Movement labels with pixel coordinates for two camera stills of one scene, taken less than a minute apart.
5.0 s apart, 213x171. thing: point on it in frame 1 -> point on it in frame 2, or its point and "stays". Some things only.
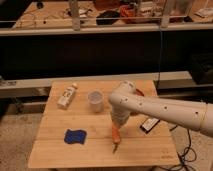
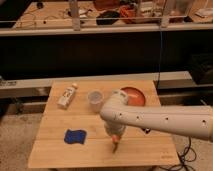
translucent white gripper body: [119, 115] -> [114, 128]
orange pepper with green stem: [116, 137] stays
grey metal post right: [165, 14] stays
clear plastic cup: [95, 99] stays
